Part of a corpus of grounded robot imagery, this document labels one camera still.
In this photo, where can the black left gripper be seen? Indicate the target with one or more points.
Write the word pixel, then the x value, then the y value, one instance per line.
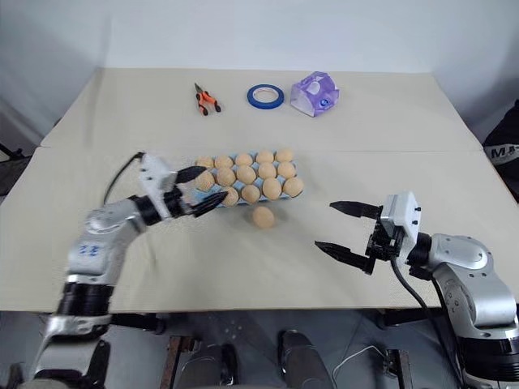
pixel 179 202

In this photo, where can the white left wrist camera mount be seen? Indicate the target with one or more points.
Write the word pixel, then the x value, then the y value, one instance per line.
pixel 156 178

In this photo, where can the black table frame bar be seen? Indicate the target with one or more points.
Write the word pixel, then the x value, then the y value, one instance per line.
pixel 138 322
pixel 401 319

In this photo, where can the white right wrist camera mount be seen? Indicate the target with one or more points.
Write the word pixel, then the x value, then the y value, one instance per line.
pixel 401 215

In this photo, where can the rusty brown metal leg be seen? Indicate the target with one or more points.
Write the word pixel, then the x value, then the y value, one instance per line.
pixel 399 366
pixel 175 360

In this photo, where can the orange black pliers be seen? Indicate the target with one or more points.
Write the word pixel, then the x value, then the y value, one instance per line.
pixel 206 101

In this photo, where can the blue egg carton tray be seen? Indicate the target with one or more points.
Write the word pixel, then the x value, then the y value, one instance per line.
pixel 259 200

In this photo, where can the black bag with white letters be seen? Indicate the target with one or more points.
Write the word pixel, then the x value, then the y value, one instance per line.
pixel 504 158

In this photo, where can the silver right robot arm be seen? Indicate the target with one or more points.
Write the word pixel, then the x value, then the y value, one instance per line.
pixel 474 279

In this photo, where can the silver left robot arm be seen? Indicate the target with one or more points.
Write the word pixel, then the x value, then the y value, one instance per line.
pixel 99 243

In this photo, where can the brown egg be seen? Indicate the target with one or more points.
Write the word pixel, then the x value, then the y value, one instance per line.
pixel 223 162
pixel 250 193
pixel 265 157
pixel 206 162
pixel 244 159
pixel 272 188
pixel 284 155
pixel 205 182
pixel 267 170
pixel 232 197
pixel 246 173
pixel 293 186
pixel 225 176
pixel 263 217
pixel 286 169

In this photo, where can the black metal stand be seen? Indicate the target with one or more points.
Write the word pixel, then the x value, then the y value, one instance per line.
pixel 12 162

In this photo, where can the purple white tissue box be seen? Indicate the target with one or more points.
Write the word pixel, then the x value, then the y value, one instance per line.
pixel 314 95

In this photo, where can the blue tape roll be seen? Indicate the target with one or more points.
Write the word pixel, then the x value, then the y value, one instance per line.
pixel 253 99

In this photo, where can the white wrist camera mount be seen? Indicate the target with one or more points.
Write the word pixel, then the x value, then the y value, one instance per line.
pixel 156 178
pixel 401 215

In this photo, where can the dark rounded shape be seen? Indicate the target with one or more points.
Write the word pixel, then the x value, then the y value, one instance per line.
pixel 211 366
pixel 300 356

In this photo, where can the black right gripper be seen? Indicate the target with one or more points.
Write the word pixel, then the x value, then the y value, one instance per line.
pixel 383 241

